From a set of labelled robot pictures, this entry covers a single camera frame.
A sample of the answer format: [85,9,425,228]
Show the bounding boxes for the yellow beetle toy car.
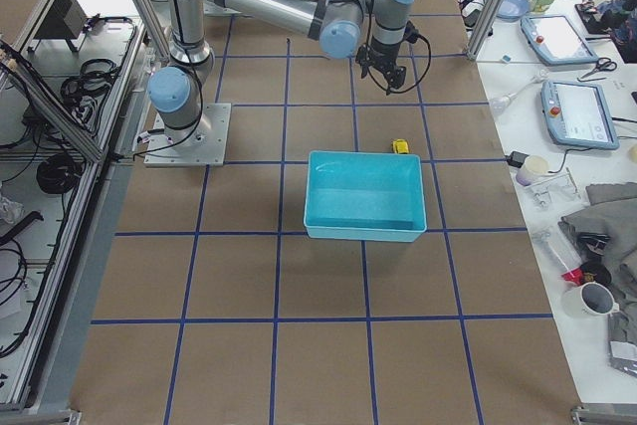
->
[391,138,410,154]

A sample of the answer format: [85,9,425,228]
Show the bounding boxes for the upper blue teach pendant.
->
[520,15,598,66]

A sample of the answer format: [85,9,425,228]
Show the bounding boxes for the light blue plastic bin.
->
[304,150,427,243]

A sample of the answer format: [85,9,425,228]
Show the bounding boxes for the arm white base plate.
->
[143,103,232,167]

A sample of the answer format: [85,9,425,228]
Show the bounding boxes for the white mug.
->
[561,282,619,319]

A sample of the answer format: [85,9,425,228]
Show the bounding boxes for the lower blue teach pendant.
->
[540,81,619,150]

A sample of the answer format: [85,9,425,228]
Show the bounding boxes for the black scissors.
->
[577,57,618,82]

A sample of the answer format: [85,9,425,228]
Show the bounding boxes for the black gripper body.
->
[355,44,406,82]

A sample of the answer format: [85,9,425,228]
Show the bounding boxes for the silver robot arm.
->
[149,0,417,155]

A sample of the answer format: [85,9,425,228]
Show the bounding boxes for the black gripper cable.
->
[365,21,432,96]

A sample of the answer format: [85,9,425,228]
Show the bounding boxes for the grey cloth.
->
[558,182,636,311]

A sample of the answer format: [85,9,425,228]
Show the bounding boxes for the blue plate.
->
[497,0,530,22]

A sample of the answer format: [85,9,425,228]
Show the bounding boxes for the blue teach pendant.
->
[540,81,619,150]
[520,15,598,66]

